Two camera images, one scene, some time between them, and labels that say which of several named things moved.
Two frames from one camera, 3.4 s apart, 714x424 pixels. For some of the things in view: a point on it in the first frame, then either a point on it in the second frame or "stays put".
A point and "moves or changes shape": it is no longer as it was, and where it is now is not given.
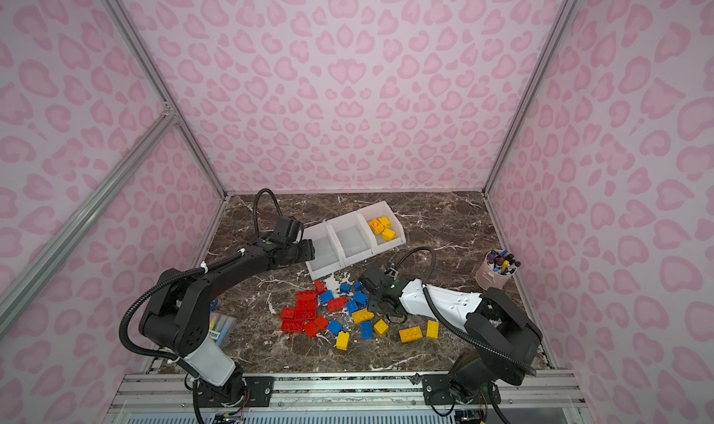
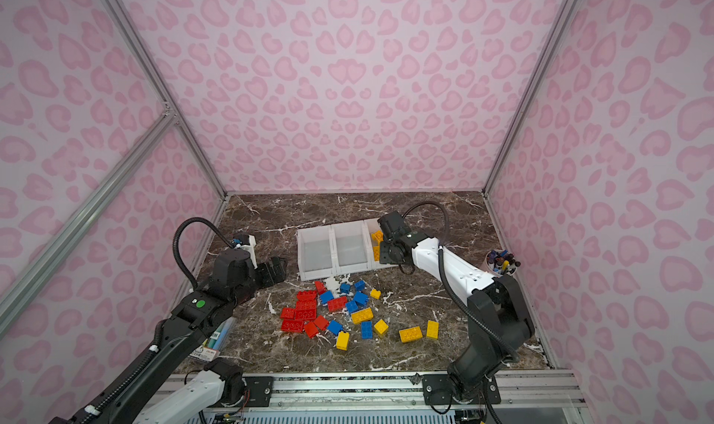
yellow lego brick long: x=410 y=334 stays put
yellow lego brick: x=362 y=315 stays put
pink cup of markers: x=495 y=269 stays put
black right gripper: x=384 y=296 to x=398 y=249
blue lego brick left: x=335 y=326 stays put
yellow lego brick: x=432 y=329 stays put
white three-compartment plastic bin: x=350 y=237 moves or changes shape
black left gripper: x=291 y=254 to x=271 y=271
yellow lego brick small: x=380 y=326 stays put
